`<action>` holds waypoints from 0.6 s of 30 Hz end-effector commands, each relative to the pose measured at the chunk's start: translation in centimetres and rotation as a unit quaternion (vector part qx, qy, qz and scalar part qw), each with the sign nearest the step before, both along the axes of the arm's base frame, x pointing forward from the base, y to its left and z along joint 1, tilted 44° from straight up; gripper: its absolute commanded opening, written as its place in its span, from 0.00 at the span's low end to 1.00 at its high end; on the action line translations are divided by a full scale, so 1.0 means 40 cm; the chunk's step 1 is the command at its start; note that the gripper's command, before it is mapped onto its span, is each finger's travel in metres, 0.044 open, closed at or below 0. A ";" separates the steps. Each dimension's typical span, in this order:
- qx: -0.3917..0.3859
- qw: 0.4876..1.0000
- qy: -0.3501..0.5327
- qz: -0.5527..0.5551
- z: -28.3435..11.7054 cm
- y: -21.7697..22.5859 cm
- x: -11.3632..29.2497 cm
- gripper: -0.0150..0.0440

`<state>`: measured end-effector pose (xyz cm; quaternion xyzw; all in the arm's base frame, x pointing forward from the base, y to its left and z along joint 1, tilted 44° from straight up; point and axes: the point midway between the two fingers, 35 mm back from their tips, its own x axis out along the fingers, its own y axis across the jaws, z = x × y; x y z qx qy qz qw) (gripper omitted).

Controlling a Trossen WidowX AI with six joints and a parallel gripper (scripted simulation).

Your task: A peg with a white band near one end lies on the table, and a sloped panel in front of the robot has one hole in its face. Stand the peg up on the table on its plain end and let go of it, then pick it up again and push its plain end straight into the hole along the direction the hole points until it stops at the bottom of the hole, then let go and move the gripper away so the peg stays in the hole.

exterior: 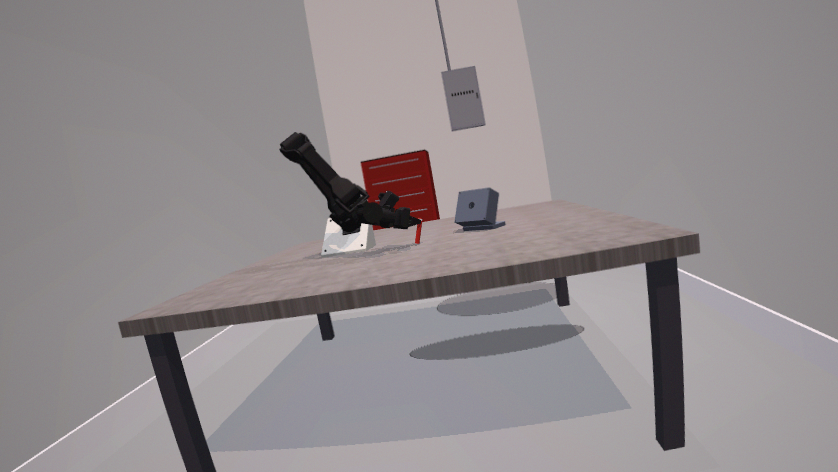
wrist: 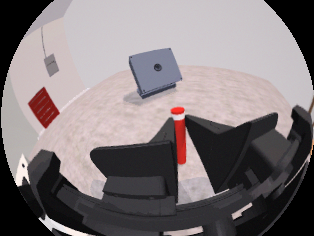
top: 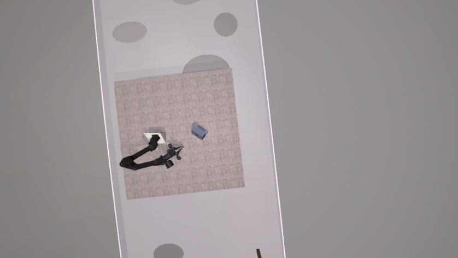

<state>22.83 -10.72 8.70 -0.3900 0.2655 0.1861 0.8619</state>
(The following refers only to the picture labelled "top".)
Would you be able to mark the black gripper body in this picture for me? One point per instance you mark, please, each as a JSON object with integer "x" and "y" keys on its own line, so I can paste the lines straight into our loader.
{"x": 171, "y": 147}

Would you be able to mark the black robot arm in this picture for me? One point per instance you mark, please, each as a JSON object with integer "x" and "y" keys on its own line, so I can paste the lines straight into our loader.
{"x": 127, "y": 162}

